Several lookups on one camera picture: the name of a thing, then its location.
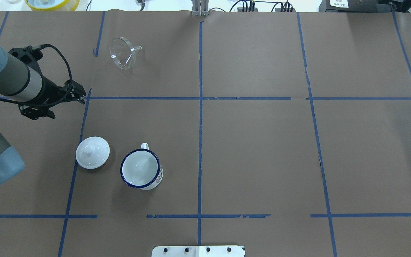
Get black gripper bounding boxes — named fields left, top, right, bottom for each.
left=9, top=47, right=87, bottom=120

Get white ceramic lid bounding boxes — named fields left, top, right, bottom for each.
left=75, top=136, right=110, bottom=170

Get clear glass funnel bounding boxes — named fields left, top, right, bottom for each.
left=109, top=37, right=143, bottom=70

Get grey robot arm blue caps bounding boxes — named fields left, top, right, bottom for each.
left=0, top=44, right=86, bottom=186

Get white enamel mug blue rim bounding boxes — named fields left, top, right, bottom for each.
left=120, top=143, right=164, bottom=190

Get yellow round container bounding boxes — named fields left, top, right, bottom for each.
left=24, top=0, right=80, bottom=11

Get black device with label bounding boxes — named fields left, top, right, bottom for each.
left=318, top=0, right=393, bottom=13

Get grey metal bracket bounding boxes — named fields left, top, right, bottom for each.
left=191, top=0, right=210, bottom=16

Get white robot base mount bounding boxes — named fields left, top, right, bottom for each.
left=151, top=245, right=246, bottom=257

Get black cable plugs left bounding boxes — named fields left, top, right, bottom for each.
left=229, top=0, right=256, bottom=12

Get black cable plugs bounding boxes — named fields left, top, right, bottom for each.
left=229, top=0, right=256, bottom=12
left=271, top=1, right=295, bottom=12

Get black cable plugs right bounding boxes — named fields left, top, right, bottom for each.
left=271, top=1, right=295, bottom=12

